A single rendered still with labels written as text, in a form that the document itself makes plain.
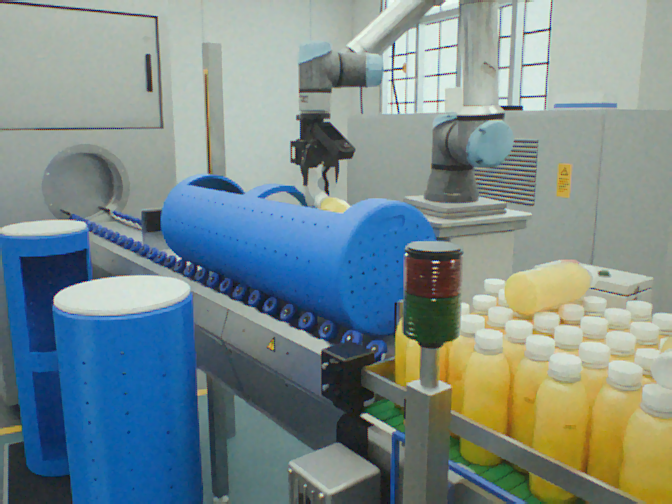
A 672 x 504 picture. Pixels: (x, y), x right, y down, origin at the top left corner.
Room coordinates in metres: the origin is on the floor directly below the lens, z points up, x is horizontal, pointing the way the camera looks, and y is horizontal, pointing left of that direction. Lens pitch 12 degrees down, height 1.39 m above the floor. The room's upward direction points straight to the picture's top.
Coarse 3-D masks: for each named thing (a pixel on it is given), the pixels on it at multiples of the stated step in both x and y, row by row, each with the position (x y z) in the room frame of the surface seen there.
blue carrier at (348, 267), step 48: (192, 192) 1.74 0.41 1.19; (240, 192) 1.94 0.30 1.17; (288, 192) 1.61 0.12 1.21; (192, 240) 1.65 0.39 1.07; (240, 240) 1.43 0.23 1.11; (288, 240) 1.28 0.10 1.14; (336, 240) 1.17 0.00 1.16; (384, 240) 1.21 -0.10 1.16; (432, 240) 1.29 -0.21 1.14; (288, 288) 1.29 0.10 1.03; (336, 288) 1.14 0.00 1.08; (384, 288) 1.21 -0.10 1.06; (384, 336) 1.21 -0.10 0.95
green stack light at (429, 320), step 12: (408, 300) 0.63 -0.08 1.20; (420, 300) 0.62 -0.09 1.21; (432, 300) 0.61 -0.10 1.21; (444, 300) 0.61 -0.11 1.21; (456, 300) 0.62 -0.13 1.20; (408, 312) 0.63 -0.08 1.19; (420, 312) 0.62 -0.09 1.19; (432, 312) 0.61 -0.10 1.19; (444, 312) 0.61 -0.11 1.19; (456, 312) 0.62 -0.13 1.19; (408, 324) 0.63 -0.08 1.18; (420, 324) 0.62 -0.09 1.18; (432, 324) 0.61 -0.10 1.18; (444, 324) 0.61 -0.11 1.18; (456, 324) 0.62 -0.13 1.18; (408, 336) 0.63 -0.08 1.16; (420, 336) 0.62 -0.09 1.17; (432, 336) 0.61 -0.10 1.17; (444, 336) 0.62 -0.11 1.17; (456, 336) 0.62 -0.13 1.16
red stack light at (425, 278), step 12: (408, 264) 0.63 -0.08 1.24; (420, 264) 0.62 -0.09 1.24; (432, 264) 0.61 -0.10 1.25; (444, 264) 0.61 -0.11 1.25; (456, 264) 0.62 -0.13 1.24; (408, 276) 0.63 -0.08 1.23; (420, 276) 0.62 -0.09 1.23; (432, 276) 0.61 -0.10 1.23; (444, 276) 0.61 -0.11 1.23; (456, 276) 0.62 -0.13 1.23; (408, 288) 0.63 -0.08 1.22; (420, 288) 0.62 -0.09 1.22; (432, 288) 0.61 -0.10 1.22; (444, 288) 0.61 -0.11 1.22; (456, 288) 0.62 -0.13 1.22
